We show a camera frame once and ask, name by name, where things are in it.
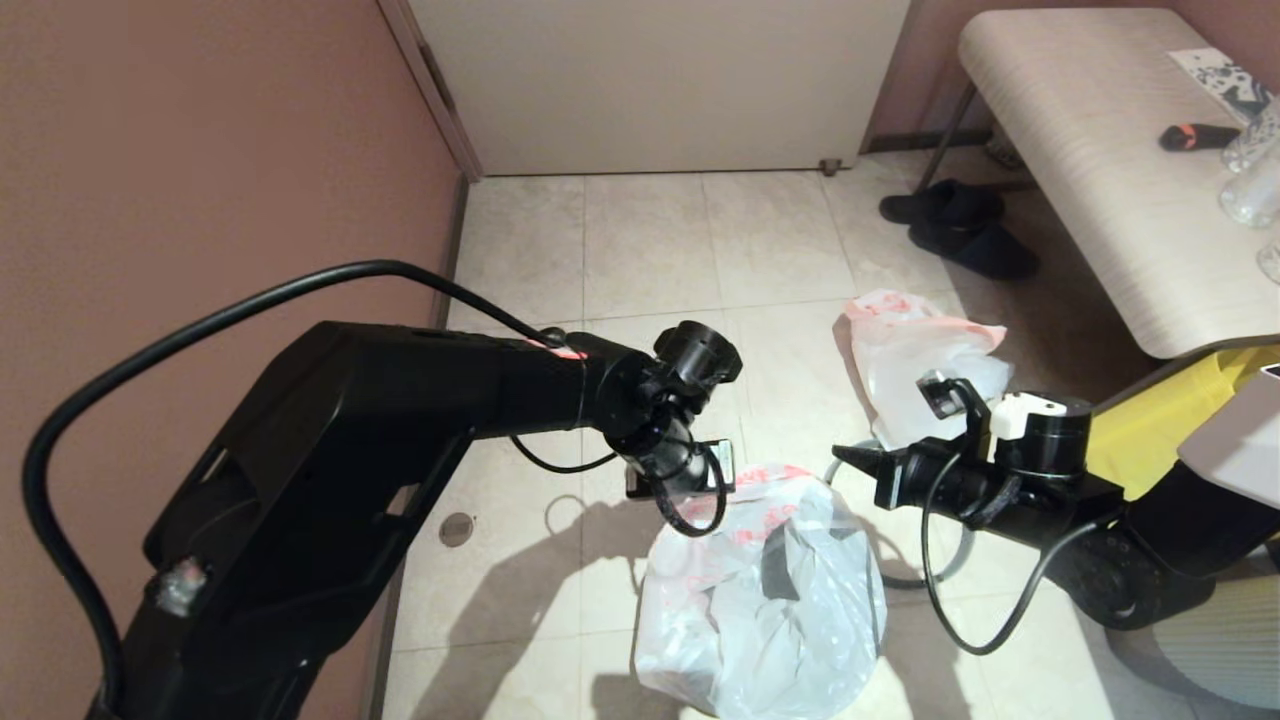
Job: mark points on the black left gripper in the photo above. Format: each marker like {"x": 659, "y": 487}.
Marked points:
{"x": 660, "y": 420}

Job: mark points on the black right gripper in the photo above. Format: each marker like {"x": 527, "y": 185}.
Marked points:
{"x": 1040, "y": 470}

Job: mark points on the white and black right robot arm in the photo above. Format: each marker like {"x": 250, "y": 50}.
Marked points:
{"x": 1170, "y": 545}

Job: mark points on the yellow fabric bag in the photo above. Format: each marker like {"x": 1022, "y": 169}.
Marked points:
{"x": 1150, "y": 440}

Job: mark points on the round metal floor drain cover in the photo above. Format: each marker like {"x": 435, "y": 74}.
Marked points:
{"x": 456, "y": 530}

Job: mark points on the dark blue slipper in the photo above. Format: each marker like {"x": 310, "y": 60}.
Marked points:
{"x": 975, "y": 252}
{"x": 950, "y": 204}

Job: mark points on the light striped shoe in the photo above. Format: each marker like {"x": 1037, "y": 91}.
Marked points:
{"x": 1002, "y": 153}

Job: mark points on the white door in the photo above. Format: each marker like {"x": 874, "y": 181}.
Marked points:
{"x": 650, "y": 80}

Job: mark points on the beige wood-grain table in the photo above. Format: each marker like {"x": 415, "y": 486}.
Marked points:
{"x": 1100, "y": 150}

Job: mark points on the beige ribbed round stool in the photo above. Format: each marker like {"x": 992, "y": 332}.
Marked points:
{"x": 1220, "y": 650}

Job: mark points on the black-and-white printed paper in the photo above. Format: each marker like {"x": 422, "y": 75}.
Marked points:
{"x": 1223, "y": 84}

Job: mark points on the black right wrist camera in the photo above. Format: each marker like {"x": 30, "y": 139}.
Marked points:
{"x": 942, "y": 395}

